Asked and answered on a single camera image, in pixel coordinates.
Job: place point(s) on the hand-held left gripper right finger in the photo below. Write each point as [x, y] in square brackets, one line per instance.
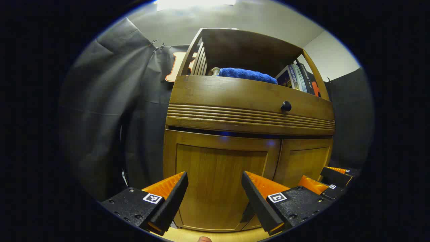
[258, 205]

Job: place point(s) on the dark cover book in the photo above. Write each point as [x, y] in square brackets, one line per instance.
[285, 79]

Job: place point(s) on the ceiling light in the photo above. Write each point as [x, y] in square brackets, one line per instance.
[195, 4]

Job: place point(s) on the blue folded towel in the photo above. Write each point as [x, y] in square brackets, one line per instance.
[245, 74]

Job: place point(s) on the wooden double-door shoe cabinet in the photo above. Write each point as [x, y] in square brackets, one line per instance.
[248, 47]

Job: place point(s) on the black spine book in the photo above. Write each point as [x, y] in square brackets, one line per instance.
[307, 79]

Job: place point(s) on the grey spine book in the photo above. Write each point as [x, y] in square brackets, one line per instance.
[299, 79]

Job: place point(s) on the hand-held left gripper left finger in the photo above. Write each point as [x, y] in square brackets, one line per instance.
[171, 205]

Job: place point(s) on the black backdrop cloth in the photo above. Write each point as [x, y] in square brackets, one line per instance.
[107, 101]

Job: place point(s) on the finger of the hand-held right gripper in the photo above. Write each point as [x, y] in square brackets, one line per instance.
[331, 192]
[336, 176]

